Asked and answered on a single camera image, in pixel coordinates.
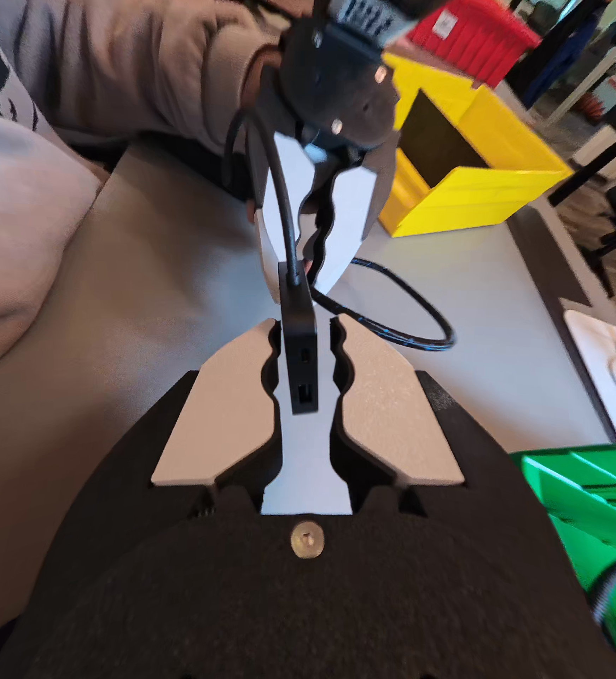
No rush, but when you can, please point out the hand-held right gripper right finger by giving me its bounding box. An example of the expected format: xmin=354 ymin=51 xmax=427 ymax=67
xmin=329 ymin=313 xmax=465 ymax=512

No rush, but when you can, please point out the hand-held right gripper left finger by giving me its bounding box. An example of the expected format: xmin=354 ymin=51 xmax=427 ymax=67
xmin=151 ymin=318 xmax=282 ymax=510

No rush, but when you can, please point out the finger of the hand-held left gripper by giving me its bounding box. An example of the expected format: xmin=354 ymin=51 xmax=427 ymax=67
xmin=255 ymin=133 xmax=320 ymax=304
xmin=308 ymin=164 xmax=379 ymax=295

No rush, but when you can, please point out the blue-speckled black hdmi cable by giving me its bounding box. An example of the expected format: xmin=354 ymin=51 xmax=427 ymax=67
xmin=308 ymin=257 xmax=456 ymax=351

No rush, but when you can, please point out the smooth black cable with plug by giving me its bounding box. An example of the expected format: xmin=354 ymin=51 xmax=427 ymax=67
xmin=222 ymin=109 xmax=319 ymax=416

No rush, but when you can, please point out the yellow plastic bin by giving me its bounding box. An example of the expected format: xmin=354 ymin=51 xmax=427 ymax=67
xmin=377 ymin=52 xmax=574 ymax=238

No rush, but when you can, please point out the green plastic bin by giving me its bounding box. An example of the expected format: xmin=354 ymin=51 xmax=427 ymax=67
xmin=510 ymin=445 xmax=616 ymax=679

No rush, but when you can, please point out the person's left forearm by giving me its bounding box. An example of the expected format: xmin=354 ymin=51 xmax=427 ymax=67
xmin=0 ymin=0 xmax=287 ymax=156

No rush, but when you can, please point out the person's left hand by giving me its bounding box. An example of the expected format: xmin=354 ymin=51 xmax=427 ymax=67
xmin=242 ymin=45 xmax=286 ymax=115

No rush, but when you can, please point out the red plastic bin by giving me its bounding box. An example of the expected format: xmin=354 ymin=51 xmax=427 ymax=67
xmin=406 ymin=0 xmax=542 ymax=88

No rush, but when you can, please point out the white board stand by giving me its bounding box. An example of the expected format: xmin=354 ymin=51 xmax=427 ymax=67
xmin=563 ymin=309 xmax=616 ymax=443

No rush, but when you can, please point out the person's grey hoodie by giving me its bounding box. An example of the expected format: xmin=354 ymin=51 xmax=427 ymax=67
xmin=0 ymin=0 xmax=103 ymax=399

